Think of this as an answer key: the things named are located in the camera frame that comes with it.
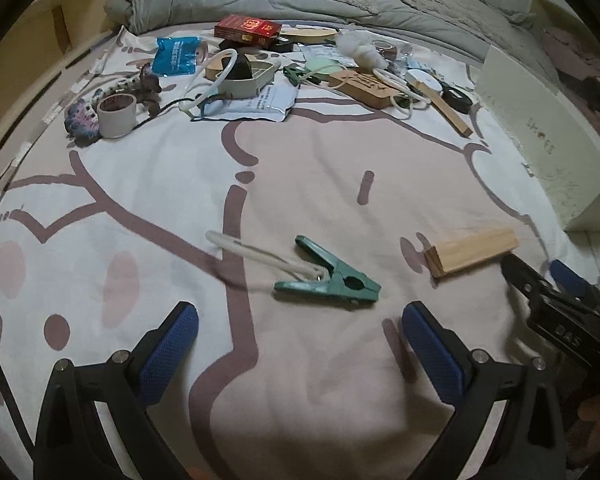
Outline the wooden bed frame shelf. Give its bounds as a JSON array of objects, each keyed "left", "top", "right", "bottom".
[{"left": 0, "top": 0, "right": 153, "bottom": 161}]

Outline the white round lid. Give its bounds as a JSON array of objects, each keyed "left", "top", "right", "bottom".
[{"left": 404, "top": 69, "right": 442, "bottom": 95}]

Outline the wooden stick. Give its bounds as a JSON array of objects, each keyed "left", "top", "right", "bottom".
[{"left": 420, "top": 87, "right": 475, "bottom": 138}]

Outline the round wooden lid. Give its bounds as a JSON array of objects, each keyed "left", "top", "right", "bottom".
[{"left": 279, "top": 27, "right": 338, "bottom": 45}]

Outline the round wooden box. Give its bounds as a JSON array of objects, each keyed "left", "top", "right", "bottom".
[{"left": 204, "top": 52, "right": 231, "bottom": 81}]

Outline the green clip with white cord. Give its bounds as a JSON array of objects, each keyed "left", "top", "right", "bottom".
[
  {"left": 375, "top": 67, "right": 431, "bottom": 121},
  {"left": 282, "top": 65, "right": 331, "bottom": 86},
  {"left": 206, "top": 230, "right": 382, "bottom": 311}
]

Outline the silver white pouch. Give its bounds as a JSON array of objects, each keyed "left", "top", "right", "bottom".
[{"left": 190, "top": 82, "right": 301, "bottom": 122}]

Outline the white paper packet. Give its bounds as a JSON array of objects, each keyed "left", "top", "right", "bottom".
[{"left": 297, "top": 42, "right": 341, "bottom": 61}]

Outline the white fluffy plush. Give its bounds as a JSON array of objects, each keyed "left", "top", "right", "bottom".
[{"left": 335, "top": 30, "right": 388, "bottom": 68}]

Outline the black tape roll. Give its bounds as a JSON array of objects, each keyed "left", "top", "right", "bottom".
[{"left": 441, "top": 85, "right": 475, "bottom": 115}]

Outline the grey green tray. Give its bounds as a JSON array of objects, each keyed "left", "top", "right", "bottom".
[{"left": 205, "top": 57, "right": 277, "bottom": 100}]

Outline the multicolour knitted pouch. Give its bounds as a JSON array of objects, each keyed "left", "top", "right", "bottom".
[{"left": 64, "top": 95, "right": 103, "bottom": 142}]

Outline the grey beige folded duvet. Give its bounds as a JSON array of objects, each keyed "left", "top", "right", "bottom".
[{"left": 104, "top": 0, "right": 556, "bottom": 71}]

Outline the white ring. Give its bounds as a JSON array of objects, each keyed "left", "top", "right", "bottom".
[{"left": 178, "top": 48, "right": 240, "bottom": 117}]

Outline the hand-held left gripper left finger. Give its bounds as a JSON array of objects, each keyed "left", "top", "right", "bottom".
[{"left": 32, "top": 301, "right": 201, "bottom": 480}]

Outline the red box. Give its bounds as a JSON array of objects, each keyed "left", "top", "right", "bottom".
[{"left": 214, "top": 14, "right": 282, "bottom": 51}]

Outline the beige tape roll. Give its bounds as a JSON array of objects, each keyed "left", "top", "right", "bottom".
[{"left": 96, "top": 92, "right": 138, "bottom": 140}]

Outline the wooden block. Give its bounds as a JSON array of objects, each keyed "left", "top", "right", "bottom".
[{"left": 424, "top": 227, "right": 521, "bottom": 278}]

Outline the printed wooden box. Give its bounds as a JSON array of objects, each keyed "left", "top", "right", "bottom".
[{"left": 328, "top": 69, "right": 406, "bottom": 109}]

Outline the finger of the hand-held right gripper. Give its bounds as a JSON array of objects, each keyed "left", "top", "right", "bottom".
[
  {"left": 500, "top": 255, "right": 556, "bottom": 307},
  {"left": 550, "top": 260, "right": 600, "bottom": 307}
]

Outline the pink clothes pile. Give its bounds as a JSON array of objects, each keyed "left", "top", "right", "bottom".
[{"left": 540, "top": 25, "right": 600, "bottom": 136}]

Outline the blue plastic packet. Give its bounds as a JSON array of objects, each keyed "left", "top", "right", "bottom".
[{"left": 151, "top": 36, "right": 211, "bottom": 78}]

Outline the printed bed sheet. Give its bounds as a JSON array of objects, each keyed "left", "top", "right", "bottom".
[{"left": 0, "top": 25, "right": 600, "bottom": 480}]

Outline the white shoe box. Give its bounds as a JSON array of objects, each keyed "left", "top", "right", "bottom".
[{"left": 472, "top": 44, "right": 600, "bottom": 233}]

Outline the clear plastic wrapper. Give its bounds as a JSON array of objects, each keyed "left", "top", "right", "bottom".
[{"left": 395, "top": 42, "right": 431, "bottom": 71}]

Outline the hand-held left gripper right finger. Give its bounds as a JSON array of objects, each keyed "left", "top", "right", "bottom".
[{"left": 401, "top": 301, "right": 566, "bottom": 480}]

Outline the spotted fabric toy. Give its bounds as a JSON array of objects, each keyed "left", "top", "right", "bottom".
[{"left": 95, "top": 71, "right": 163, "bottom": 113}]

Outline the light green round lid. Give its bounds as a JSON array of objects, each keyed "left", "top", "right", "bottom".
[{"left": 300, "top": 56, "right": 348, "bottom": 83}]

